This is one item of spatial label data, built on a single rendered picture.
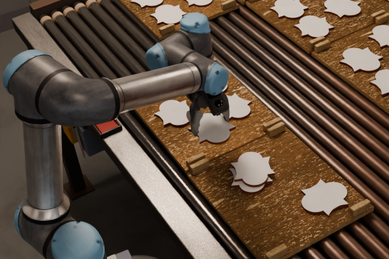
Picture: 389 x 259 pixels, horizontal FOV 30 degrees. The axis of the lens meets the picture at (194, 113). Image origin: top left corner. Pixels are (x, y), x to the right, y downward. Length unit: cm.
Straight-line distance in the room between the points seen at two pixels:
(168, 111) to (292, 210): 57
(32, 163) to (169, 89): 35
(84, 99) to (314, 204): 77
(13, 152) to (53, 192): 208
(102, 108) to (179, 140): 74
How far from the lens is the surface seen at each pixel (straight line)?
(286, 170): 210
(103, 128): 234
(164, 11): 282
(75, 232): 175
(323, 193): 202
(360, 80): 242
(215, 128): 207
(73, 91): 150
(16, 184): 364
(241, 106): 231
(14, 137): 390
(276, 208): 200
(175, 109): 233
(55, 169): 171
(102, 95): 151
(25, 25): 298
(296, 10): 275
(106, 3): 299
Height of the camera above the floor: 242
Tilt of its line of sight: 40 degrees down
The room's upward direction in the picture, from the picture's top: 8 degrees counter-clockwise
